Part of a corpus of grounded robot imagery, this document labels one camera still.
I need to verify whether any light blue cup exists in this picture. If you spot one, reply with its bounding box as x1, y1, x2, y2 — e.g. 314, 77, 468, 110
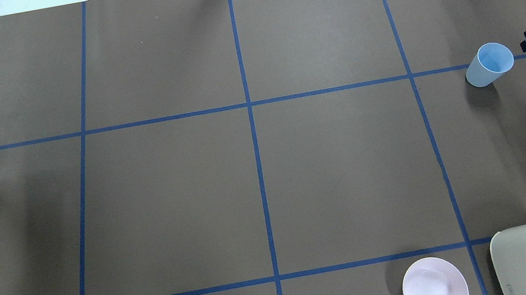
465, 42, 514, 88

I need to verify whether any pink bowl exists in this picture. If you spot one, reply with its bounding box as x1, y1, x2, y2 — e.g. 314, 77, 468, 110
401, 257, 470, 295

